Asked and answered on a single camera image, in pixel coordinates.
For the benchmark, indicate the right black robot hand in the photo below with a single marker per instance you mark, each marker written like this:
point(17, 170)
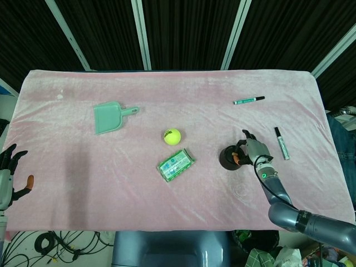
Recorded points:
point(257, 150)

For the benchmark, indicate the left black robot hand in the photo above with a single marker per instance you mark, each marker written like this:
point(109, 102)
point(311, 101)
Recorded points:
point(7, 178)

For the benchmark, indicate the black teapot lid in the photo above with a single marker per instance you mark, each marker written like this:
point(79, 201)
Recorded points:
point(231, 151)

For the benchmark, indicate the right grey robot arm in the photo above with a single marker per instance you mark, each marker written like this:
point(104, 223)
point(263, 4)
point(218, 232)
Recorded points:
point(294, 217)

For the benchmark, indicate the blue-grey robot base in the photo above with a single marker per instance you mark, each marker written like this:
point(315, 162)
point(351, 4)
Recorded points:
point(169, 249)

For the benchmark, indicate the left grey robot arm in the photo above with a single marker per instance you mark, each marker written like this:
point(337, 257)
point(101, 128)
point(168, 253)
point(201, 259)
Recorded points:
point(2, 231)

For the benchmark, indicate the green marker pen black cap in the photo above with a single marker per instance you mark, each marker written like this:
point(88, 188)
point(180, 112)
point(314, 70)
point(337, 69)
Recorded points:
point(247, 100)
point(282, 143)

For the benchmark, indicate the green wet wipes pack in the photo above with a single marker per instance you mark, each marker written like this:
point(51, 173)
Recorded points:
point(175, 165)

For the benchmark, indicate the yellow tennis ball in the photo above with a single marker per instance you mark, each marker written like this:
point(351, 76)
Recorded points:
point(172, 136)

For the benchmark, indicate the blue denim jeans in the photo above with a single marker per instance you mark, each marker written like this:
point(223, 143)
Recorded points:
point(343, 155)

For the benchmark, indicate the green checked cloth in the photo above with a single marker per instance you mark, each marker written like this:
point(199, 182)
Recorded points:
point(260, 257)

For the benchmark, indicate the white plastic bag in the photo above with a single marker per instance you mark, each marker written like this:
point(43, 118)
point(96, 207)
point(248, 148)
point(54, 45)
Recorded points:
point(287, 257)

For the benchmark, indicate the green plastic dustpan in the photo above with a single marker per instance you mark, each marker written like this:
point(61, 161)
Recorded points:
point(107, 118)

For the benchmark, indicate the pink velvet table cloth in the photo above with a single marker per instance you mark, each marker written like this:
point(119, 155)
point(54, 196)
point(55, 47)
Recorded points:
point(133, 180)

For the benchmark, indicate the black pleated curtain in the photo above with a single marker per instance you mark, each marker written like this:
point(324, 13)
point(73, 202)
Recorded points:
point(189, 30)

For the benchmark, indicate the white and blue frame bar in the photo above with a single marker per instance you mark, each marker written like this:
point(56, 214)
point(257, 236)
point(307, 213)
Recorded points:
point(8, 86)

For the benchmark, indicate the white aluminium frame post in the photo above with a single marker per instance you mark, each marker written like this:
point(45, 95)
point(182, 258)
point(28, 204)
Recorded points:
point(71, 36)
point(235, 36)
point(333, 53)
point(142, 36)

